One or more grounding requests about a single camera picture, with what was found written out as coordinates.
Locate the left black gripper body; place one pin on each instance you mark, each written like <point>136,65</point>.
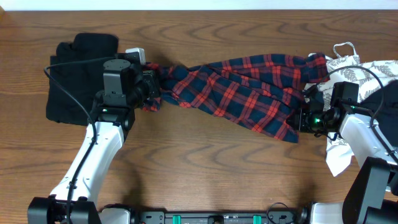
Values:
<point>146,89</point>

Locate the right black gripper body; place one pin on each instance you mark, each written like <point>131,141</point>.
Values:
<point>314,122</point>

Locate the red navy plaid shirt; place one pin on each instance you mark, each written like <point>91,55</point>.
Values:
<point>259,92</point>

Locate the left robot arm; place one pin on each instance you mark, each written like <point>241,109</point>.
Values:
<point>126,87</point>

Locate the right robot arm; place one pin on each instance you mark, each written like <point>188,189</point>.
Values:
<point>365,202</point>

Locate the white fern print cloth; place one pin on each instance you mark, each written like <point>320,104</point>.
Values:
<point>338,151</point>

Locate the dark navy garment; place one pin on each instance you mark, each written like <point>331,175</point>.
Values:
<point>387,118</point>

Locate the black folded garment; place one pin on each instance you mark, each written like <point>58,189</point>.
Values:
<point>83,81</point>

